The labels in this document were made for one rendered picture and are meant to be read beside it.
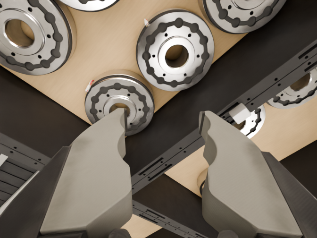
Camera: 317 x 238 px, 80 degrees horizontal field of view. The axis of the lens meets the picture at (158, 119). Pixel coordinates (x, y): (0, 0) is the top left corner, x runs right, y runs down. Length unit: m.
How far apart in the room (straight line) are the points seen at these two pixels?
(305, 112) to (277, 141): 0.08
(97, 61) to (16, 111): 0.12
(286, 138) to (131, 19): 0.38
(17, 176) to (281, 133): 0.54
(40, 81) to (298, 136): 0.49
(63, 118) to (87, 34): 0.13
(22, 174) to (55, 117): 0.19
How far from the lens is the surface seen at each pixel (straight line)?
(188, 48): 0.26
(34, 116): 0.30
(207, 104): 0.25
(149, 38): 0.25
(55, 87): 0.33
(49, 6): 0.26
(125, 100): 0.27
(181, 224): 0.41
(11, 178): 0.50
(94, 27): 0.29
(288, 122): 0.45
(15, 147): 0.28
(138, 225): 0.61
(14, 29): 0.30
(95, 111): 0.30
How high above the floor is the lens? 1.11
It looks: 56 degrees down
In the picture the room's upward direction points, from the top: 170 degrees clockwise
